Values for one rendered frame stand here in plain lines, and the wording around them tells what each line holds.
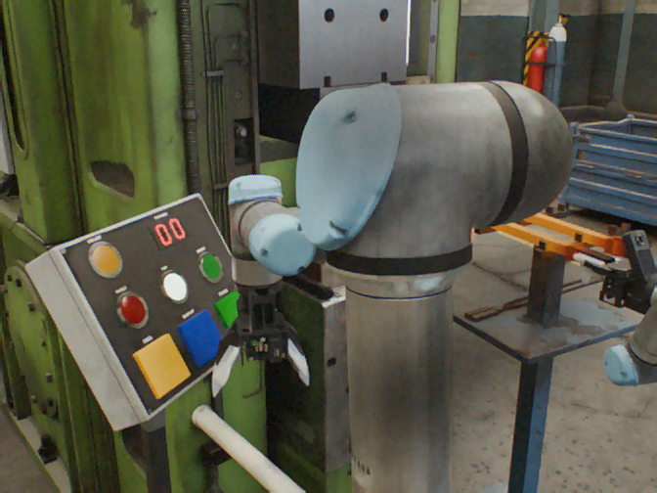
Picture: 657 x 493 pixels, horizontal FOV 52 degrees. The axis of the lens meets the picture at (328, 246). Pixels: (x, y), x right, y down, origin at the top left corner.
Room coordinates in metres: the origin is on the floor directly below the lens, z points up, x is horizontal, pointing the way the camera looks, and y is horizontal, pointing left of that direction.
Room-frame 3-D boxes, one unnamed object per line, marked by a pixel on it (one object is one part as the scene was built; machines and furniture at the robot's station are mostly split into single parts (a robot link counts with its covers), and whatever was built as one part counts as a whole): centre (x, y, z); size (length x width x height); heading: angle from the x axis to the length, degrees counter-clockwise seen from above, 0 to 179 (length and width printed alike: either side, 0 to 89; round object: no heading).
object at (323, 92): (1.63, 0.07, 1.32); 0.42 x 0.20 x 0.10; 39
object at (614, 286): (1.29, -0.63, 0.97); 0.12 x 0.08 x 0.09; 29
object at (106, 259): (0.94, 0.33, 1.16); 0.05 x 0.03 x 0.04; 129
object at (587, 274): (1.37, -0.57, 0.98); 0.09 x 0.03 x 0.06; 32
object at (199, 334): (0.99, 0.21, 1.01); 0.07 x 0.05 x 0.07; 154
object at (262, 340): (0.93, 0.10, 1.07); 0.09 x 0.08 x 0.12; 13
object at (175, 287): (1.01, 0.25, 1.09); 0.05 x 0.03 x 0.04; 129
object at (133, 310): (0.92, 0.29, 1.09); 0.05 x 0.03 x 0.04; 129
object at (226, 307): (1.08, 0.17, 1.01); 0.07 x 0.05 x 0.07; 154
